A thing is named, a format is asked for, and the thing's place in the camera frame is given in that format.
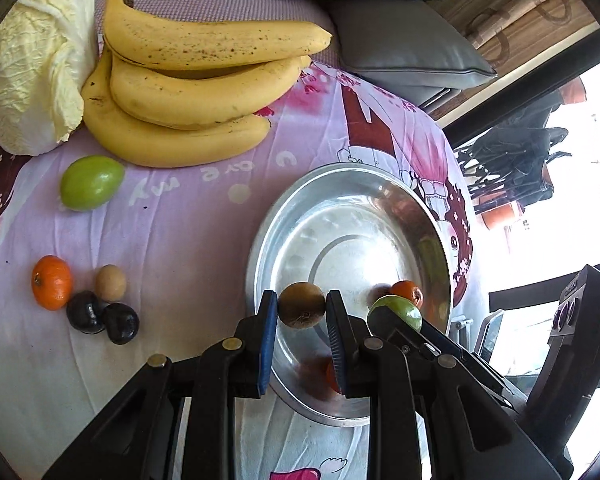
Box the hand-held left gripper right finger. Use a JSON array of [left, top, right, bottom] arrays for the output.
[[325, 290, 563, 480]]

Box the glossy flat screen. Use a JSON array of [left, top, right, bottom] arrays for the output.
[[475, 309, 506, 363]]

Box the napa cabbage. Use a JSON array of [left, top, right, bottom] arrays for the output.
[[0, 0, 98, 157]]

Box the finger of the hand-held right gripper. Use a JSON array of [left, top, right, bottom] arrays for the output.
[[369, 305, 526, 413]]

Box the brown kiwi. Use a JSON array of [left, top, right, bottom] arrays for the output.
[[278, 282, 327, 330]]

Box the orange tangerine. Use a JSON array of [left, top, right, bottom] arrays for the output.
[[325, 357, 343, 395], [391, 281, 425, 308], [31, 255, 74, 311]]

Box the woven patterned curtain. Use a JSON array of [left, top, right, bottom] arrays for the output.
[[430, 0, 598, 66]]

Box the pink printed blanket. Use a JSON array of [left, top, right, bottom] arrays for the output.
[[0, 60, 486, 480]]

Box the dark folded chair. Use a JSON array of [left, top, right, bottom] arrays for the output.
[[455, 90, 573, 206]]

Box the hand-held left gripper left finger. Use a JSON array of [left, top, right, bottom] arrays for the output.
[[42, 290, 280, 480]]

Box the silver folding stand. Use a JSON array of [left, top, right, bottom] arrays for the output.
[[450, 316, 473, 346]]

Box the grey smooth cushion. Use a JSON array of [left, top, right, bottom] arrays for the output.
[[325, 0, 498, 92]]

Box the small beige round fruit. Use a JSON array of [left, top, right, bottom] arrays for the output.
[[95, 265, 128, 303]]

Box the orange flower pot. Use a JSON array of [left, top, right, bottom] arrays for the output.
[[480, 202, 523, 231]]

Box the round metal basin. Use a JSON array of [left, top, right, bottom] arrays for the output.
[[246, 162, 453, 428]]

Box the green mango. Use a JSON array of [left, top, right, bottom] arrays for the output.
[[60, 156, 126, 212], [367, 295, 423, 333]]

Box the dark plum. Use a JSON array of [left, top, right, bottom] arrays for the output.
[[101, 303, 140, 346], [66, 291, 106, 335]]

